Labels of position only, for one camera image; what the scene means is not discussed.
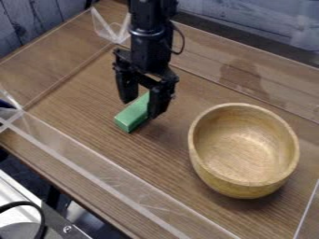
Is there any light wooden bowl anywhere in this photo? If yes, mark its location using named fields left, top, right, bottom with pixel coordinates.
left=188, top=103, right=300, bottom=199

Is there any black cable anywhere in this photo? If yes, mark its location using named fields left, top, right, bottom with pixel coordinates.
left=0, top=200, right=46, bottom=239

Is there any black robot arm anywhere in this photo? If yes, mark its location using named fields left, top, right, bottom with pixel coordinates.
left=113, top=0, right=178, bottom=119

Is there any grey metal bracket with screw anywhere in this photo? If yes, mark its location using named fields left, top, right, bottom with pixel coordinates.
left=41, top=204, right=91, bottom=239

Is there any clear acrylic front wall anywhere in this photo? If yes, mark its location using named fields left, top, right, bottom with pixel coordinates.
left=0, top=90, right=240, bottom=239

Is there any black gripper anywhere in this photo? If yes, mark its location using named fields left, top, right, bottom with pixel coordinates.
left=113, top=27, right=178, bottom=119

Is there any green rectangular block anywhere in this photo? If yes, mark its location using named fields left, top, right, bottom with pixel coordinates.
left=114, top=92, right=149, bottom=133

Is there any clear acrylic right panel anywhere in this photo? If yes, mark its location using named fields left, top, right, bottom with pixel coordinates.
left=292, top=180, right=319, bottom=239

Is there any clear acrylic corner bracket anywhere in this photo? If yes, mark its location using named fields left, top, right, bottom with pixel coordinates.
left=89, top=7, right=130, bottom=44

